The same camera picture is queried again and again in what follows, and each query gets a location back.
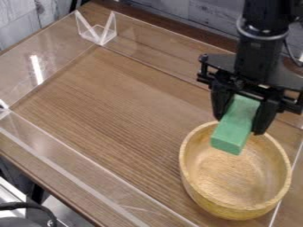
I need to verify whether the light wooden bowl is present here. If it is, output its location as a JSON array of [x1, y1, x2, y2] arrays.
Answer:
[[178, 121, 292, 221]]

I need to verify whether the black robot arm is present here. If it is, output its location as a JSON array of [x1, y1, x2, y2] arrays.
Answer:
[[196, 0, 303, 135]]

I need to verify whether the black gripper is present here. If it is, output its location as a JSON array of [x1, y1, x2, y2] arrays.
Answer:
[[196, 34, 303, 135]]

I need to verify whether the clear acrylic wall enclosure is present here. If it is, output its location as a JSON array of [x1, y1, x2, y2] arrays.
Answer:
[[0, 15, 303, 227]]

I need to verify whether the clear acrylic corner bracket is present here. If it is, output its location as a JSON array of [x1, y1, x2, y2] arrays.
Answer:
[[74, 11, 117, 46]]

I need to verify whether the green rectangular block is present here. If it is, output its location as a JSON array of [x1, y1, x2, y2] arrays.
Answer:
[[210, 95, 258, 155]]

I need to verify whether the black cable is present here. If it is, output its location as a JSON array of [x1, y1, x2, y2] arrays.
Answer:
[[0, 201, 57, 227]]

